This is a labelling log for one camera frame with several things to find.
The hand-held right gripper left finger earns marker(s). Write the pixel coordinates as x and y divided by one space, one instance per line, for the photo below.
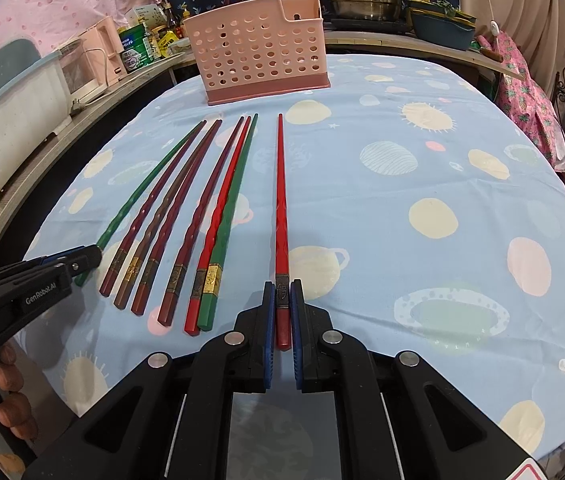
268 340

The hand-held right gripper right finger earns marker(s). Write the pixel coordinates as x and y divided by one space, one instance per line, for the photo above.
298 340

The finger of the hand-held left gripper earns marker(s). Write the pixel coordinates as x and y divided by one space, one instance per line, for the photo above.
57 257
85 262

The maroon chopstick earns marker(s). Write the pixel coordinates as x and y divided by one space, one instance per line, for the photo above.
116 262
176 280
148 277

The brown chopstick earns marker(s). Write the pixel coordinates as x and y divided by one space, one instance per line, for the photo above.
131 270

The green chopstick gold band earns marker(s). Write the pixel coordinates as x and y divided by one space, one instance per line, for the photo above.
207 310

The red chopstick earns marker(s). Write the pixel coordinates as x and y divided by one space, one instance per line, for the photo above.
281 240
193 315

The pink perforated plastic basket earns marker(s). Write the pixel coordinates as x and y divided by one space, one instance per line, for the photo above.
262 60

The person's left hand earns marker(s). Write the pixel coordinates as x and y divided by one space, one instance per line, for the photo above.
15 412

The storage box teal lid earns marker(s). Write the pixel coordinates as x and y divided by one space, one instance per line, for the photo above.
12 105

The white toaster oven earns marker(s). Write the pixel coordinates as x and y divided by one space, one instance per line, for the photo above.
77 72

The pink electric appliance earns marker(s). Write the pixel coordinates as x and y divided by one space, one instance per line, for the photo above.
105 50

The green white can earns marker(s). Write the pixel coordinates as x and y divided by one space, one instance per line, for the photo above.
136 50

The white green carton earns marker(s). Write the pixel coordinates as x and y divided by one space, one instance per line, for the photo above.
148 16

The dark sauce bottle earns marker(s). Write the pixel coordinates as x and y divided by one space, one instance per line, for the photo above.
170 20

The yellow labelled bottle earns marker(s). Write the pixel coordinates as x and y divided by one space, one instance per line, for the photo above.
184 22

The black induction cooker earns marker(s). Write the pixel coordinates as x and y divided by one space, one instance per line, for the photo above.
362 25

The pink pineapple-print garment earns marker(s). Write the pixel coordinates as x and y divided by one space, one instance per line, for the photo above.
522 95

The blue basin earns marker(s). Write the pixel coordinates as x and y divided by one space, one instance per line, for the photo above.
437 32

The beige curtain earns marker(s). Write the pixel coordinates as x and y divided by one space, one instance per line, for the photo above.
522 5

